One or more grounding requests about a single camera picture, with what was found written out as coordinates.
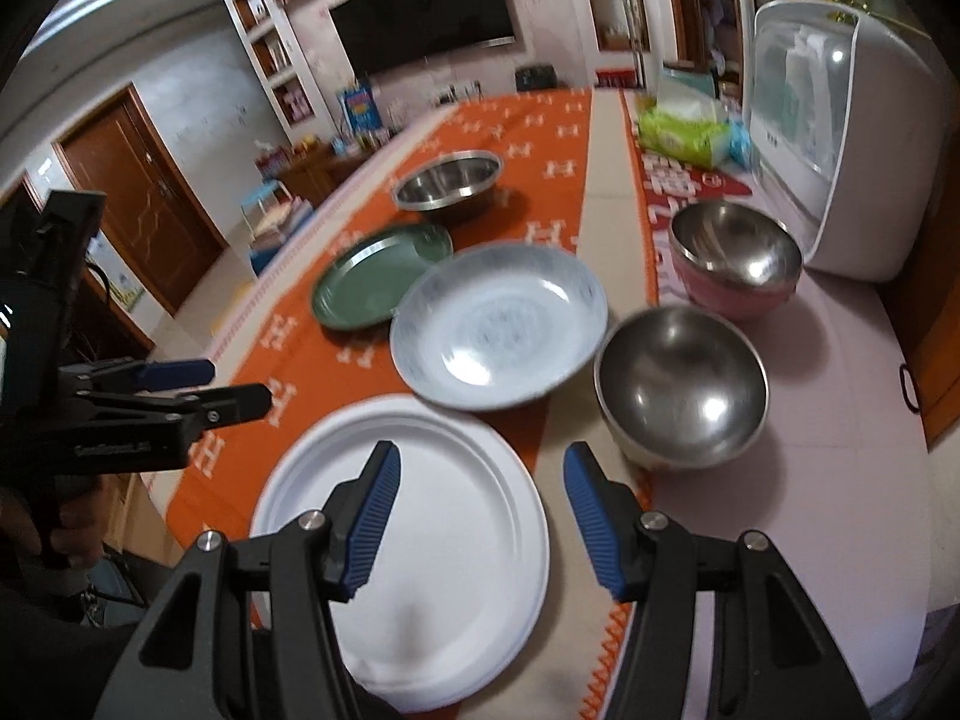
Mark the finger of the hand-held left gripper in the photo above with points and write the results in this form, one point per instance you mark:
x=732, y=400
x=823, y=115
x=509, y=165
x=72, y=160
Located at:
x=240, y=401
x=176, y=372

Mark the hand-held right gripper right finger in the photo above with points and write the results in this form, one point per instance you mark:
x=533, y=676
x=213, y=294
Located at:
x=592, y=517

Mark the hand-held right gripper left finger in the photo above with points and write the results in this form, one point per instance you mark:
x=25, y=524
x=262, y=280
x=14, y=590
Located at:
x=371, y=517

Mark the green metal plate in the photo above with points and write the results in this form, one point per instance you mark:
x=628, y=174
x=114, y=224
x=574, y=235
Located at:
x=367, y=285

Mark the blue-grey patterned plate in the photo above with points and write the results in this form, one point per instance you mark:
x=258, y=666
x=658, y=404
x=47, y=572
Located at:
x=495, y=322

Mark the wide steel basin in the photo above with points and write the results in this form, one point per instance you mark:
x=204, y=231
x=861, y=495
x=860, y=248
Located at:
x=450, y=176

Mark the person's left hand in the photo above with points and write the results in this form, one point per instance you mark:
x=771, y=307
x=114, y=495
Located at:
x=71, y=536

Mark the blue storage box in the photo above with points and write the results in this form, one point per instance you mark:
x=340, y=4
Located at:
x=281, y=236

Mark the brown wooden door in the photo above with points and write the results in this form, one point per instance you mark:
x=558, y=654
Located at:
x=142, y=195

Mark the small blue stool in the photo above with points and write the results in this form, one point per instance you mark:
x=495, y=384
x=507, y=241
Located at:
x=262, y=199

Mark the low wooden cabinet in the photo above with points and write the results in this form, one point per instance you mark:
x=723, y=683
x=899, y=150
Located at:
x=322, y=172

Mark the pink steel bowl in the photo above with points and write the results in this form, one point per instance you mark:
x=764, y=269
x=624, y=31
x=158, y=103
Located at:
x=735, y=255

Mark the blue toy board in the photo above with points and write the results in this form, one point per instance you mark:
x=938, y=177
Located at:
x=358, y=109

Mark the red printed cloth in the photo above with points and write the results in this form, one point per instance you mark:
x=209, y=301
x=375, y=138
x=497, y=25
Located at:
x=660, y=187

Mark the wooden cupboard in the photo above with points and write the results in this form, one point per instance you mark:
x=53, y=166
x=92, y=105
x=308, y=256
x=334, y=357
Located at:
x=937, y=360

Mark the orange patterned tablecloth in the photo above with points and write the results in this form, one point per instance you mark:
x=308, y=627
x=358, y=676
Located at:
x=525, y=142

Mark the green tissue packet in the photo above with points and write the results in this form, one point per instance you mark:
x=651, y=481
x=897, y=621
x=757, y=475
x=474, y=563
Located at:
x=675, y=135

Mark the blue tissue packet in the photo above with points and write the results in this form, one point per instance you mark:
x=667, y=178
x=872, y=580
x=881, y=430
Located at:
x=741, y=142

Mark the black speaker box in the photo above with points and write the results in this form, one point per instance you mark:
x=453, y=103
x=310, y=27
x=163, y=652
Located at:
x=536, y=77

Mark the white dish sterilizer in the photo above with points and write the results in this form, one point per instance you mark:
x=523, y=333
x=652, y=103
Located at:
x=877, y=127

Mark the white wall bookshelf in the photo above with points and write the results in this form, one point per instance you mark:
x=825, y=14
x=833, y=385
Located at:
x=255, y=34

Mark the black wall television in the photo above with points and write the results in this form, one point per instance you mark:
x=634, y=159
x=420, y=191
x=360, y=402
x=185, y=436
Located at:
x=427, y=15

